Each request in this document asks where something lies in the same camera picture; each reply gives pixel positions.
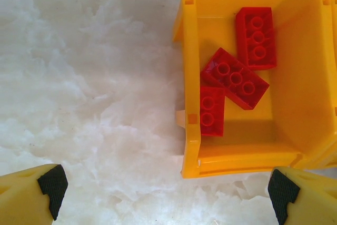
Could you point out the red lego brick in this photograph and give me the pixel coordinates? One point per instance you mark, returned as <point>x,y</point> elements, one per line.
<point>210,111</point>
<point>256,38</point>
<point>234,77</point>

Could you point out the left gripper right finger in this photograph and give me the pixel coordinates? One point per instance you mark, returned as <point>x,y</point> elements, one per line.
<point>313,201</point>

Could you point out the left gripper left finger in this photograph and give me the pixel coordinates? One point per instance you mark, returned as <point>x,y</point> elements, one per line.
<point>21,198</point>

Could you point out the yellow plastic bin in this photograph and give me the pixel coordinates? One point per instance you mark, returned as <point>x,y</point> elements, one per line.
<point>334,51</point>
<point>297,77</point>

